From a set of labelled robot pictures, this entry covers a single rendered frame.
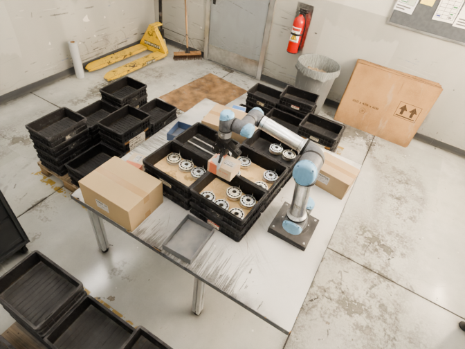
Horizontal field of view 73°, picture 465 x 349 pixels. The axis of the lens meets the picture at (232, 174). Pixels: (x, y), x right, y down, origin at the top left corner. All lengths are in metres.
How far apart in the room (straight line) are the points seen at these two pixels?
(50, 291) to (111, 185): 0.69
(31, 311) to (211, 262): 1.02
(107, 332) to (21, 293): 0.54
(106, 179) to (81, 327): 0.87
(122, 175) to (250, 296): 1.06
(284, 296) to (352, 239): 1.49
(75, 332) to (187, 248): 0.78
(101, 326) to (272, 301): 1.00
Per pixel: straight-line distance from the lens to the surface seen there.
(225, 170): 1.81
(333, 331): 2.72
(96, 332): 2.16
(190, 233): 2.02
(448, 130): 4.97
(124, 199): 1.96
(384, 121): 4.67
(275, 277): 1.94
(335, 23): 4.67
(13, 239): 2.84
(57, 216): 3.19
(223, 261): 1.93
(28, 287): 2.27
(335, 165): 2.49
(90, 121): 3.51
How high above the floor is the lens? 2.36
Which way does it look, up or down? 44 degrees down
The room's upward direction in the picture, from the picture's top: 9 degrees clockwise
